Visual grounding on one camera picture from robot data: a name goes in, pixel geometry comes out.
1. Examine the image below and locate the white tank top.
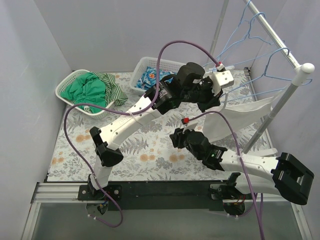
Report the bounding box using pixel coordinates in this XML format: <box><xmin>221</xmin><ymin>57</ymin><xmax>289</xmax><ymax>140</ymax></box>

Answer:
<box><xmin>202</xmin><ymin>92</ymin><xmax>282</xmax><ymax>142</ymax></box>

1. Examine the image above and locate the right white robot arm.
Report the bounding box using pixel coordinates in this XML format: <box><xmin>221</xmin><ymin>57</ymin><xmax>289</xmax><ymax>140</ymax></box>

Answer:
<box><xmin>169</xmin><ymin>128</ymin><xmax>315</xmax><ymax>206</ymax></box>

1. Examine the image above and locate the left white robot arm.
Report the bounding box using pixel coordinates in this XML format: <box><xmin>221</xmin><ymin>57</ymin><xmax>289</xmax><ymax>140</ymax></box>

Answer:
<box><xmin>88</xmin><ymin>62</ymin><xmax>223</xmax><ymax>200</ymax></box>

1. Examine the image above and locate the blue floral cloth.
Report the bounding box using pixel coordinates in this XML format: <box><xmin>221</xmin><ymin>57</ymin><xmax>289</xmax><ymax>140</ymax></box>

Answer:
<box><xmin>135</xmin><ymin>66</ymin><xmax>176</xmax><ymax>90</ymax></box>

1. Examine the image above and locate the floral table mat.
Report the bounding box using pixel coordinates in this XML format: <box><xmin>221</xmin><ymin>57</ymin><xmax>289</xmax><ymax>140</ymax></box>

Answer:
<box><xmin>46</xmin><ymin>103</ymin><xmax>230</xmax><ymax>182</ymax></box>

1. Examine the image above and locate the white rectangular basket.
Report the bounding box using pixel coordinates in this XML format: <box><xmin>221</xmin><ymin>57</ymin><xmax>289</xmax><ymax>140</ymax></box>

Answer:
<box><xmin>129</xmin><ymin>57</ymin><xmax>184</xmax><ymax>97</ymax></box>

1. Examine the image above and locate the green striped garment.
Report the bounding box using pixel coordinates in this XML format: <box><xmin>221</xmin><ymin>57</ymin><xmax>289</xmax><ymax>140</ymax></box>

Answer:
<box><xmin>92</xmin><ymin>72</ymin><xmax>128</xmax><ymax>106</ymax></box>

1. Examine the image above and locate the green shirt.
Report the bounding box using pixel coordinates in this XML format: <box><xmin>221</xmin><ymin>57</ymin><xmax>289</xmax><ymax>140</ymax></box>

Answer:
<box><xmin>60</xmin><ymin>72</ymin><xmax>107</xmax><ymax>108</ymax></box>

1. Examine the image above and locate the silver clothes rack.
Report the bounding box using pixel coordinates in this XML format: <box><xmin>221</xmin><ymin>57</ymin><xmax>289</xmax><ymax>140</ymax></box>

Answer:
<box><xmin>214</xmin><ymin>0</ymin><xmax>320</xmax><ymax>164</ymax></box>

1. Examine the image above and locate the white oval laundry basket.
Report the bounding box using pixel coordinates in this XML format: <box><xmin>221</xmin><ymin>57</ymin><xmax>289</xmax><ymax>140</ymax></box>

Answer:
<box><xmin>55</xmin><ymin>69</ymin><xmax>116</xmax><ymax>108</ymax></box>

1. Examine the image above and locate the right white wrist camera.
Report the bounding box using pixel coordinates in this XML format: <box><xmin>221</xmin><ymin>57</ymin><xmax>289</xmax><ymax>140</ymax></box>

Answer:
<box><xmin>181</xmin><ymin>117</ymin><xmax>198</xmax><ymax>133</ymax></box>

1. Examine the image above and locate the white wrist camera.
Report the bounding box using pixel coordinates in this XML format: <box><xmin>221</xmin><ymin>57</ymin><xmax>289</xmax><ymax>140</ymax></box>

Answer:
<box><xmin>181</xmin><ymin>117</ymin><xmax>198</xmax><ymax>133</ymax></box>
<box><xmin>210</xmin><ymin>62</ymin><xmax>235</xmax><ymax>96</ymax></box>

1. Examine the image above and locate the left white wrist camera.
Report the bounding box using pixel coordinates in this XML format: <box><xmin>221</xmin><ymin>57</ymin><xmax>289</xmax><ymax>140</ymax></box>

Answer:
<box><xmin>210</xmin><ymin>62</ymin><xmax>235</xmax><ymax>96</ymax></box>

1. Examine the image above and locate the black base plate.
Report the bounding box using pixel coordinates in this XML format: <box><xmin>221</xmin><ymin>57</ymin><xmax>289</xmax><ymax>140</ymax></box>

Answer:
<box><xmin>77</xmin><ymin>179</ymin><xmax>251</xmax><ymax>213</ymax></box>

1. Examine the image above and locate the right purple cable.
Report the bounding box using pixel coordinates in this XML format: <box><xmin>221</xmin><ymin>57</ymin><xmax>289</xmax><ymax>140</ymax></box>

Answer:
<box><xmin>187</xmin><ymin>111</ymin><xmax>266</xmax><ymax>240</ymax></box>

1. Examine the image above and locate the aluminium frame rail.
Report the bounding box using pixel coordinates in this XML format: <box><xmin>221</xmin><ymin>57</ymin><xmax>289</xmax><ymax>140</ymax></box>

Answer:
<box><xmin>22</xmin><ymin>182</ymin><xmax>312</xmax><ymax>240</ymax></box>

